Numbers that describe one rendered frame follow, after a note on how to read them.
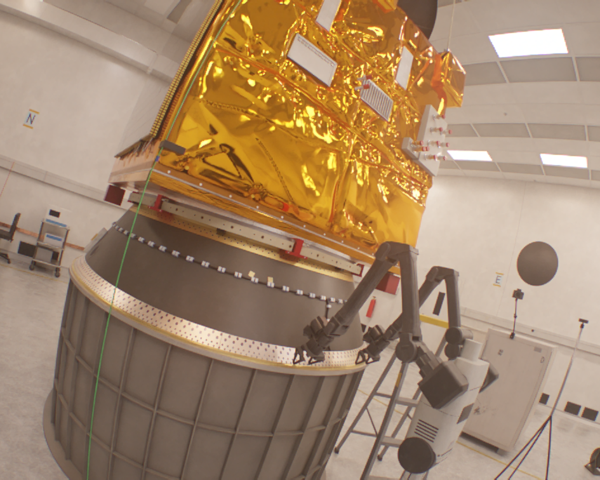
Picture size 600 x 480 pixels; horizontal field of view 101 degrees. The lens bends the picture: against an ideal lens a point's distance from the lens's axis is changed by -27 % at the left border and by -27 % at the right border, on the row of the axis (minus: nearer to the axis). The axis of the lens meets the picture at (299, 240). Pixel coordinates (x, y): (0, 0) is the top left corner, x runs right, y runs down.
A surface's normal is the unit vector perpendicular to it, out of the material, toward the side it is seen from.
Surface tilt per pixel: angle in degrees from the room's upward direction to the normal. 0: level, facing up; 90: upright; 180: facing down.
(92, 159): 90
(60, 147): 90
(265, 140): 89
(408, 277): 89
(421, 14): 140
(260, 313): 62
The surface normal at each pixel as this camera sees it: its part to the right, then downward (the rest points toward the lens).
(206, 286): 0.21, -0.47
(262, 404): 0.43, 0.09
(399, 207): 0.61, 0.12
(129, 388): -0.13, -0.10
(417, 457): -0.72, -0.26
